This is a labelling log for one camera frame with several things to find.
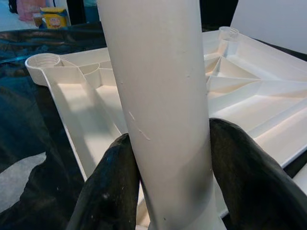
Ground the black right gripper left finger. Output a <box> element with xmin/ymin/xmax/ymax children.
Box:
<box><xmin>66</xmin><ymin>133</ymin><xmax>141</xmax><ymax>230</ymax></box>

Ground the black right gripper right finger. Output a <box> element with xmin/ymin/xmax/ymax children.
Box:
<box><xmin>209</xmin><ymin>117</ymin><xmax>307</xmax><ymax>230</ymax></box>

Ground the white plastic children table top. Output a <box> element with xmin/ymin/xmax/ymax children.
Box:
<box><xmin>24</xmin><ymin>25</ymin><xmax>307</xmax><ymax>230</ymax></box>

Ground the black plastic cover sheet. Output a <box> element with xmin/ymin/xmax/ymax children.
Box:
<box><xmin>0</xmin><ymin>21</ymin><xmax>307</xmax><ymax>230</ymax></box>

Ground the yellow printed cardboard box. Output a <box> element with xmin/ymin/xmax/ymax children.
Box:
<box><xmin>39</xmin><ymin>6</ymin><xmax>68</xmax><ymax>30</ymax></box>

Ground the black door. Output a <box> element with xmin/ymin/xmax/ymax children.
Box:
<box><xmin>66</xmin><ymin>0</ymin><xmax>237</xmax><ymax>32</ymax></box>

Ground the pink plastic object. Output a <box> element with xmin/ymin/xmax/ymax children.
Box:
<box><xmin>18</xmin><ymin>0</ymin><xmax>35</xmax><ymax>22</ymax></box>

